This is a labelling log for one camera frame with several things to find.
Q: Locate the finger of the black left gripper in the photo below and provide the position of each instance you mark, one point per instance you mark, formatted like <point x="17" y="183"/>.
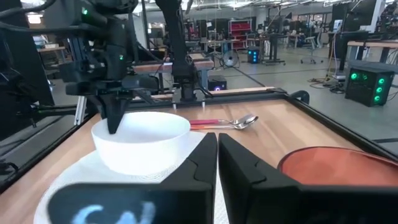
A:
<point x="111" y="112"/>
<point x="122" y="107"/>

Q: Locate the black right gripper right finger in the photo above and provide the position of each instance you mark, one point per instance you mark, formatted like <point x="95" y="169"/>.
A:
<point x="267" y="199"/>

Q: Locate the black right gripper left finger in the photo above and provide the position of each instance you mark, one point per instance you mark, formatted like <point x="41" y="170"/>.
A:
<point x="174" y="199"/>

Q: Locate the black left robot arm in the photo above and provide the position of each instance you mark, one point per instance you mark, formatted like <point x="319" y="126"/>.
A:
<point x="177" y="46"/>

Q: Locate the white bowl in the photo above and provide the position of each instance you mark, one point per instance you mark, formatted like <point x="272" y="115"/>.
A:
<point x="140" y="146"/>

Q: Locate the white round plate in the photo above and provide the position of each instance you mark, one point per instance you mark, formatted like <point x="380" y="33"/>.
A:
<point x="93" y="169"/>

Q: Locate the orange round plate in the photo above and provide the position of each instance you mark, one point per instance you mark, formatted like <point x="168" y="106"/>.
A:
<point x="335" y="166"/>

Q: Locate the wooden workbench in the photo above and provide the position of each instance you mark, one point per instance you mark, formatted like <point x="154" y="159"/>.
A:
<point x="202" y="64"/>

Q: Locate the computer tower with purple light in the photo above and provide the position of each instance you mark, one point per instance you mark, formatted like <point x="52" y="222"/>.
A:
<point x="217" y="83"/>

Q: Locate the round floor fan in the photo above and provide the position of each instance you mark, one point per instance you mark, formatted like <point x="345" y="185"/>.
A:
<point x="230" y="58"/>

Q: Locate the red storage rack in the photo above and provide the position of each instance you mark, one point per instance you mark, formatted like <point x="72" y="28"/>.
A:
<point x="240" y="32"/>

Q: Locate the computer tower with blue lights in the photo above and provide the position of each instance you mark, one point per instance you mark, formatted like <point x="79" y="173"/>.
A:
<point x="253" y="56"/>

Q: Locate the computer tower with green lights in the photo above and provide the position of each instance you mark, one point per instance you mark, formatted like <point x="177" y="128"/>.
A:
<point x="368" y="87"/>

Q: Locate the office chair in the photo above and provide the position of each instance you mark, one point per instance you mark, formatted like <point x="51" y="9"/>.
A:
<point x="311" y="46"/>

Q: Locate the wooden desk with black legs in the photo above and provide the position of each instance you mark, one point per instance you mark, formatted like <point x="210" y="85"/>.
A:
<point x="373" y="45"/>

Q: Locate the black monitor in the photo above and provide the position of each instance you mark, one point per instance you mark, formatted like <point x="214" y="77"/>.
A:
<point x="357" y="15"/>

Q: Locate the aluminium extrusion post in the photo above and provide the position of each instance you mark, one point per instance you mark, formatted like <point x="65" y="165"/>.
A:
<point x="81" y="110"/>

